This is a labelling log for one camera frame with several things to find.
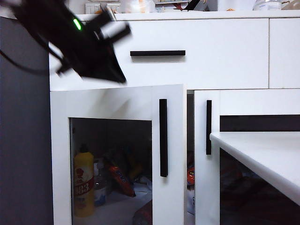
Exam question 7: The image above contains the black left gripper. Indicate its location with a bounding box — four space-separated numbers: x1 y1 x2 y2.
48 14 128 84

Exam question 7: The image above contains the black vertical door handle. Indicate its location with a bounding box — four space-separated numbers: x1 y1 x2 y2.
206 99 213 156
159 98 169 178

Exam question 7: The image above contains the white glass-panel cabinet door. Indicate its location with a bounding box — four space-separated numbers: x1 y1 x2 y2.
50 84 185 225
194 89 300 225

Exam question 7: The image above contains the white cabinet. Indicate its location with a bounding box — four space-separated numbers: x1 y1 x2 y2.
48 10 300 225

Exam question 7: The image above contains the yellow snack packet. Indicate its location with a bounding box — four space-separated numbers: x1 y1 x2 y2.
126 151 144 181

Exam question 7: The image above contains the black angled object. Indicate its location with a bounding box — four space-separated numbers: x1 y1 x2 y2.
181 0 203 11

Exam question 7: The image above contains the orange snack packet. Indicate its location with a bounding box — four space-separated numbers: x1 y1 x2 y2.
106 161 137 198

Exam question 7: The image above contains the wide white drawer front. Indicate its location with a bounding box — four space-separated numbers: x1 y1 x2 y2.
48 18 270 92

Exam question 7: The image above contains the yellow bottle red label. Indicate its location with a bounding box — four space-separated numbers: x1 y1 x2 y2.
73 143 96 218

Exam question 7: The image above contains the crumpled white plastic sheet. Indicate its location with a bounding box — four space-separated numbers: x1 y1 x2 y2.
132 175 153 196

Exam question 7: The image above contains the white jar blue label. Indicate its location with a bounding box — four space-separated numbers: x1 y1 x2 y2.
93 159 109 207

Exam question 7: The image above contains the red packet yellow label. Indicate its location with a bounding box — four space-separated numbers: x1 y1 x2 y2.
187 165 195 186

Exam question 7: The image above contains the narrow white drawer front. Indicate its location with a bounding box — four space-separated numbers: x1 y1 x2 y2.
269 18 300 89

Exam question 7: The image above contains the beige cardboard box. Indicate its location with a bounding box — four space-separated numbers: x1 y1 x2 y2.
281 1 300 10

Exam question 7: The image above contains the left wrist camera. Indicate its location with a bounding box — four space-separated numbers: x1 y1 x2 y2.
93 7 132 44

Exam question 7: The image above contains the black drawer handle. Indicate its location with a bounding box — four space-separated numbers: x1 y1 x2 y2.
130 50 186 57

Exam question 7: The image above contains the white wall switch plate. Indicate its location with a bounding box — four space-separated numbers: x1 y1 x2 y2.
85 3 102 14
106 3 121 14

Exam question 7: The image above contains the black cable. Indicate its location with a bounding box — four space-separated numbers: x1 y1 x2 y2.
0 35 68 75

